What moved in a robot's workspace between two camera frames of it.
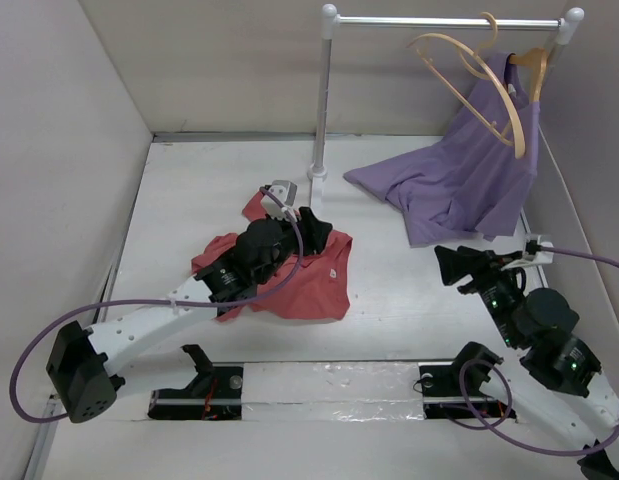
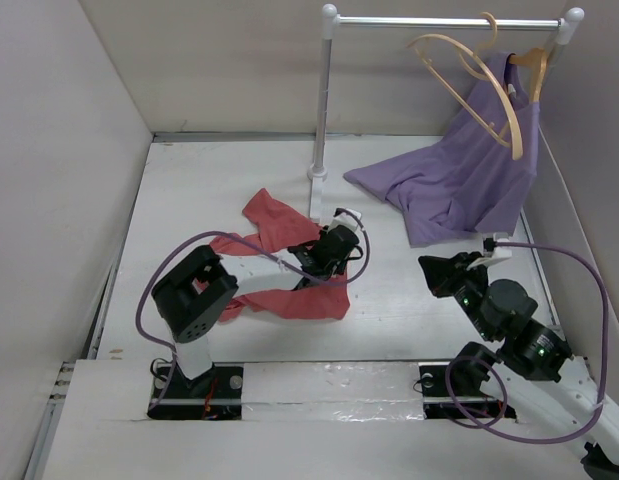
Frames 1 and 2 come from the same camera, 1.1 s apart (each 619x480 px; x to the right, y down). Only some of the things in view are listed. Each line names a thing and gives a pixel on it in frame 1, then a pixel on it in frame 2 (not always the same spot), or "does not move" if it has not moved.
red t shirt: [317, 291] does not move
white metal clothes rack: [330, 24] does not move
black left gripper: [316, 232] -> [338, 268]
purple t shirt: [478, 179] does not move
